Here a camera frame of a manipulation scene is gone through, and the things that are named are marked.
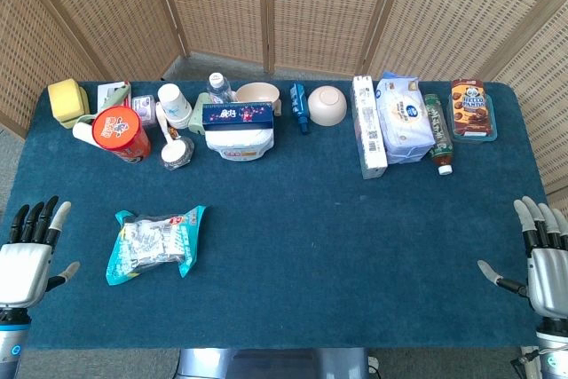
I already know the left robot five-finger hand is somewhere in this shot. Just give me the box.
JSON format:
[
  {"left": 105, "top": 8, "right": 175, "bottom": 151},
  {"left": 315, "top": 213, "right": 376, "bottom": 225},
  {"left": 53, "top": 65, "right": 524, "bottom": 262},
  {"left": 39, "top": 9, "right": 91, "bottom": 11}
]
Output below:
[{"left": 0, "top": 194, "right": 82, "bottom": 310}]

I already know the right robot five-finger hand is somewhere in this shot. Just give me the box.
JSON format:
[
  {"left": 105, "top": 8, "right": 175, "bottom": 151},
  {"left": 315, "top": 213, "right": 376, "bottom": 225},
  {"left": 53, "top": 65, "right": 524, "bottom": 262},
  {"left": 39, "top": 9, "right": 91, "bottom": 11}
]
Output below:
[{"left": 477, "top": 195, "right": 568, "bottom": 320}]

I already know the transparent teal-edged snack bag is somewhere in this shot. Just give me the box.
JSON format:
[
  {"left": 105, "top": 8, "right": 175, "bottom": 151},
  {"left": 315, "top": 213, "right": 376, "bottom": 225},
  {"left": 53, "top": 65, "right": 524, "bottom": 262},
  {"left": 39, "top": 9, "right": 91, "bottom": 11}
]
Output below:
[{"left": 105, "top": 204, "right": 209, "bottom": 287}]

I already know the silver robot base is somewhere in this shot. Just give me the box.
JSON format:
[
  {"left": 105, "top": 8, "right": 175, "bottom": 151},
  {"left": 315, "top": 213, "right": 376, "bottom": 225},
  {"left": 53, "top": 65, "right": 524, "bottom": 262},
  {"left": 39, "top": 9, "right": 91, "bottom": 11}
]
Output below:
[{"left": 176, "top": 347, "right": 372, "bottom": 379}]

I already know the white tube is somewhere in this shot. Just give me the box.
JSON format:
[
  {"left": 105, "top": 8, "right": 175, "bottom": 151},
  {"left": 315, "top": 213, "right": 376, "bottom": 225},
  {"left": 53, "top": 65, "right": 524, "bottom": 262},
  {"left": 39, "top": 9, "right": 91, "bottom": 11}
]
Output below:
[{"left": 72, "top": 122, "right": 97, "bottom": 147}]

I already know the red instant noodle cup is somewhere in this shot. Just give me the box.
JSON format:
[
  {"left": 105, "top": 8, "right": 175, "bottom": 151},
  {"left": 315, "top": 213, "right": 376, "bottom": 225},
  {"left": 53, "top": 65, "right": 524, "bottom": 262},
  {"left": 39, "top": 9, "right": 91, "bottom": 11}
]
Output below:
[{"left": 91, "top": 106, "right": 153, "bottom": 165}]

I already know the yellow sponge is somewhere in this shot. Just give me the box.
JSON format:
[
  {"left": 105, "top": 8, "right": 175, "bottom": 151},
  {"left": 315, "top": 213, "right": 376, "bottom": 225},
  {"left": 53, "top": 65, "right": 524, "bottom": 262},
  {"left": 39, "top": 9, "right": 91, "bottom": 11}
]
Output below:
[{"left": 47, "top": 78, "right": 85, "bottom": 122}]

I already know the green tea bottle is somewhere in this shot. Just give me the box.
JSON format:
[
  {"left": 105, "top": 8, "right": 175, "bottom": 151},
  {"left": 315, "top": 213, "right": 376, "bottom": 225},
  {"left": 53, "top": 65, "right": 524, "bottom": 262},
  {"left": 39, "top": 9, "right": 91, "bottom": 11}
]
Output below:
[{"left": 422, "top": 93, "right": 455, "bottom": 177}]

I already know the Hello Panda biscuit box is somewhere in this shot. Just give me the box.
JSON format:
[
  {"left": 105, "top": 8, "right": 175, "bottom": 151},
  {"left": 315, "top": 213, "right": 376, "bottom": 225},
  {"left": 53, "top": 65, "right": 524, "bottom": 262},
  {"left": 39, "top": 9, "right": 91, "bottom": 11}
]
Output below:
[{"left": 450, "top": 78, "right": 494, "bottom": 137}]

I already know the white plastic spoon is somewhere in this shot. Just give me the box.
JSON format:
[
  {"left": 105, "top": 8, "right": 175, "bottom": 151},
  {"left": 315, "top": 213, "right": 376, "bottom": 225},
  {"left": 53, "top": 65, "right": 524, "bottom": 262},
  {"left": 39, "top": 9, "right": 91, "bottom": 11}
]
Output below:
[{"left": 154, "top": 102, "right": 179, "bottom": 163}]

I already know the green item blister pack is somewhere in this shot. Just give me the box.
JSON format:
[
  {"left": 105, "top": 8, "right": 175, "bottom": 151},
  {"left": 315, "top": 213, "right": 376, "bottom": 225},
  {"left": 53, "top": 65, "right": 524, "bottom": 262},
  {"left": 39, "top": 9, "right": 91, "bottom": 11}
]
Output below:
[{"left": 97, "top": 80, "right": 133, "bottom": 110}]

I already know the silver foil cup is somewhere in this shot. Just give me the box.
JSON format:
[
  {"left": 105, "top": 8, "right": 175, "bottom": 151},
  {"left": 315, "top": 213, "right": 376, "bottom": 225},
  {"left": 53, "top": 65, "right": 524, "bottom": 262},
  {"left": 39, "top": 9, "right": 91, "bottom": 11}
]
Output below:
[{"left": 160, "top": 135, "right": 196, "bottom": 171}]

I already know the small purple box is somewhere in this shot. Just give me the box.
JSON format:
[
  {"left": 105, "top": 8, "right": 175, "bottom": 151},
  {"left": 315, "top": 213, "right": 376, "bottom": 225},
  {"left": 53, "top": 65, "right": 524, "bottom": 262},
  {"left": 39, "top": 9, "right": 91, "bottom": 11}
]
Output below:
[{"left": 131, "top": 94, "right": 158, "bottom": 125}]

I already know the white tissue pack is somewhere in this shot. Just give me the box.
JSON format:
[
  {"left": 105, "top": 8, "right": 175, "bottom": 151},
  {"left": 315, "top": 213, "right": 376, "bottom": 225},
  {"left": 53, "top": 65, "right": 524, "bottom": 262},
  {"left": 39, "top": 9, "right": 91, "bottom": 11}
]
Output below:
[{"left": 375, "top": 70, "right": 438, "bottom": 165}]

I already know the pale green holder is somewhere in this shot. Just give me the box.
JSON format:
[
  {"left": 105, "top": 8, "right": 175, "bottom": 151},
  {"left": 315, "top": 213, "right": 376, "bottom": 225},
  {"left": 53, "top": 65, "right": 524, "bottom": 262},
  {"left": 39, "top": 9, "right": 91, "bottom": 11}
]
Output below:
[{"left": 187, "top": 91, "right": 212, "bottom": 136}]

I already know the white long carton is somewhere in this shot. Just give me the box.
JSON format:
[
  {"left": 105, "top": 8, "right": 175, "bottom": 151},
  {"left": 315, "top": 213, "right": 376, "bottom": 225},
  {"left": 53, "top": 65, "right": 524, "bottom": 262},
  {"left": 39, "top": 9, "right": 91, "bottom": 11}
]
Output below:
[{"left": 351, "top": 75, "right": 389, "bottom": 181}]

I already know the white instant food bowl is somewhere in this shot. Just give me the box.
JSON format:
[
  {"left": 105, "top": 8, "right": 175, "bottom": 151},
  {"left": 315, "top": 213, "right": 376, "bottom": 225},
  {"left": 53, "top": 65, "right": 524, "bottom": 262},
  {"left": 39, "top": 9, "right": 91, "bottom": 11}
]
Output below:
[{"left": 204, "top": 123, "right": 276, "bottom": 163}]

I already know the blue carpet table cover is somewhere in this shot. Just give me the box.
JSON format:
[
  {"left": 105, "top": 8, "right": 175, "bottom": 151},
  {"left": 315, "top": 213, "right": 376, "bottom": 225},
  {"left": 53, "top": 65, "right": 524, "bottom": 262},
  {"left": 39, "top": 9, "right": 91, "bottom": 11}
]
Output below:
[{"left": 0, "top": 80, "right": 554, "bottom": 351}]

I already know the dark blue long box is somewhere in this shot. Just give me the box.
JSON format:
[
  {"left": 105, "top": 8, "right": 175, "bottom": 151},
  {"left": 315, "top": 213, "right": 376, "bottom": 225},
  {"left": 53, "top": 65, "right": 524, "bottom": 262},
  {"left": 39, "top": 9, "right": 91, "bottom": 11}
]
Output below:
[{"left": 201, "top": 101, "right": 274, "bottom": 127}]

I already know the clear water bottle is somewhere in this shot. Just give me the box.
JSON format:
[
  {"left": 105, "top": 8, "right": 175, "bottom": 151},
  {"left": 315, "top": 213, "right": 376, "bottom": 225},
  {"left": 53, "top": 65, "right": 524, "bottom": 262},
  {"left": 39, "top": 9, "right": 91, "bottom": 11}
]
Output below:
[{"left": 206, "top": 71, "right": 234, "bottom": 106}]

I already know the beige upturned bowl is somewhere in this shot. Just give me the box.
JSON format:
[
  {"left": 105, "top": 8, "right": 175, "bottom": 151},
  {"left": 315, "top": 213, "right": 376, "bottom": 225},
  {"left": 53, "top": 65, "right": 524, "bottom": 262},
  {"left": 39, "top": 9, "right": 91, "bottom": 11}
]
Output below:
[{"left": 306, "top": 86, "right": 349, "bottom": 127}]

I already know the blue small pack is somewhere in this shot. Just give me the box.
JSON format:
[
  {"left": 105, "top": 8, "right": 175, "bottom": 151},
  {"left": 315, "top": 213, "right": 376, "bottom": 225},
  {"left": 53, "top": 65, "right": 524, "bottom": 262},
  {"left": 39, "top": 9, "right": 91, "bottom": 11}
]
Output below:
[{"left": 288, "top": 83, "right": 311, "bottom": 136}]

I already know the wicker folding screen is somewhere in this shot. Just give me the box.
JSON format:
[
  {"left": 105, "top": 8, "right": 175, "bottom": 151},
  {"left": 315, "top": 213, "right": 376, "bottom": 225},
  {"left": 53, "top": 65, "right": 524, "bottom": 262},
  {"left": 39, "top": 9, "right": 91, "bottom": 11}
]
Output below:
[{"left": 0, "top": 0, "right": 568, "bottom": 217}]

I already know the black cable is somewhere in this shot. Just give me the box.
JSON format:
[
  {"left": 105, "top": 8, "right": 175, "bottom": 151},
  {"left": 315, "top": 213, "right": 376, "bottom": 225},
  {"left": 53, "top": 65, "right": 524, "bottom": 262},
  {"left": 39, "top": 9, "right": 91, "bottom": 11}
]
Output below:
[{"left": 509, "top": 344, "right": 541, "bottom": 379}]

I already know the beige bowl with handle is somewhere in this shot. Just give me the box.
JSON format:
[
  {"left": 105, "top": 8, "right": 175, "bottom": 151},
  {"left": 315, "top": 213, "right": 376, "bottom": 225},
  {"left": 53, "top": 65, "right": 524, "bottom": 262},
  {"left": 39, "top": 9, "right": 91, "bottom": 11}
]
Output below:
[{"left": 234, "top": 81, "right": 283, "bottom": 118}]

